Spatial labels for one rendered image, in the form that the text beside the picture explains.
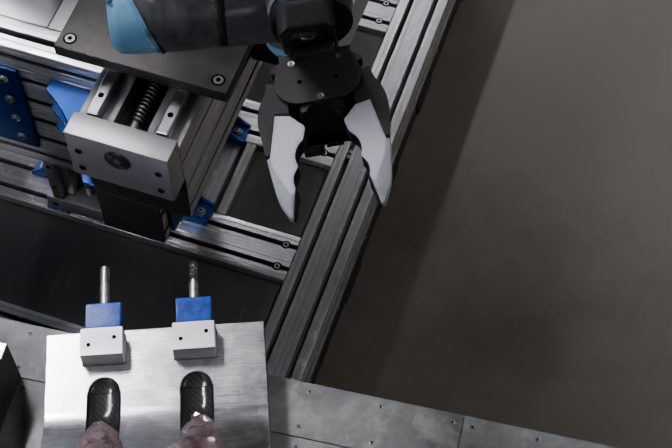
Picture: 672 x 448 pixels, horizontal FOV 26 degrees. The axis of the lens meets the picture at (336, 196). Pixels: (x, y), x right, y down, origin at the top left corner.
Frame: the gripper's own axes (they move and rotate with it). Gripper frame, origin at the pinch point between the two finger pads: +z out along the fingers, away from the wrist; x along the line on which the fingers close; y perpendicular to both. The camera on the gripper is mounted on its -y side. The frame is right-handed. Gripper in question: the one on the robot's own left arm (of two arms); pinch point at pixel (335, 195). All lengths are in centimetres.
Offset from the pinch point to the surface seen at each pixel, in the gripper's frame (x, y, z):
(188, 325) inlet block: 23, 55, -20
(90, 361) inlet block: 35, 55, -17
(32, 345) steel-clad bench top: 43, 60, -23
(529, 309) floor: -24, 150, -61
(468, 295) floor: -13, 149, -65
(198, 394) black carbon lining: 23, 58, -12
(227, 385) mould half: 19, 58, -13
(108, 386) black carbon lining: 33, 57, -14
